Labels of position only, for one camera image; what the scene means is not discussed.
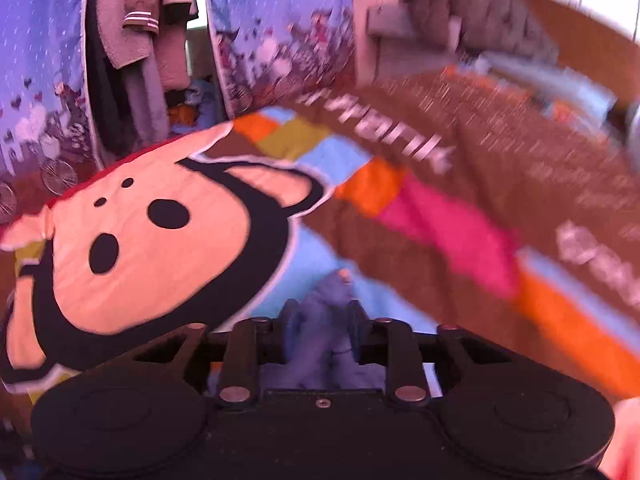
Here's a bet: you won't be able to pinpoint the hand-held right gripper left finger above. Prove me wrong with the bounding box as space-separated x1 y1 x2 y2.
132 300 302 408

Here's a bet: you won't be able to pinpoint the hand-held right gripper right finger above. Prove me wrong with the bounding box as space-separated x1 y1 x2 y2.
345 300 501 408

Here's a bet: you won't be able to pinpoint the blue car print pants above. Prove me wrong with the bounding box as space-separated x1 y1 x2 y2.
207 269 427 392

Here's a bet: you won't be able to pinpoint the colourful printed blanket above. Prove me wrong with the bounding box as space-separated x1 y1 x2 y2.
0 72 640 411

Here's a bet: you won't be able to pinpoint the blue folded clothes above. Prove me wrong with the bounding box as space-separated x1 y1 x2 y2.
167 79 223 133

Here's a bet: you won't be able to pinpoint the grey hanging garment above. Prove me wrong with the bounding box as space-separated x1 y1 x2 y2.
120 57 172 147

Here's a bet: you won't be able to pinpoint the dark hanging garment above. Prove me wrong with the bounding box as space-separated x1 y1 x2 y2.
84 5 138 157

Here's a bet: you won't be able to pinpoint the light blue bedding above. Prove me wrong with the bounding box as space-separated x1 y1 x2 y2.
472 54 618 113

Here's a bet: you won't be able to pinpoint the grey flat box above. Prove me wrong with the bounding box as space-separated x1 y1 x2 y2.
366 4 463 42

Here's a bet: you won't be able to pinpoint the pink hanging garment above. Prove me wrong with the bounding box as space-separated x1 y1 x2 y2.
154 0 200 92

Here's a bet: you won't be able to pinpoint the grey padded jacket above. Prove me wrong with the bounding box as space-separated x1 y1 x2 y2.
400 0 561 67

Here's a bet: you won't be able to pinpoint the beige fleece jacket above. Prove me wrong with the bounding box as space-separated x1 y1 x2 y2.
92 0 168 72

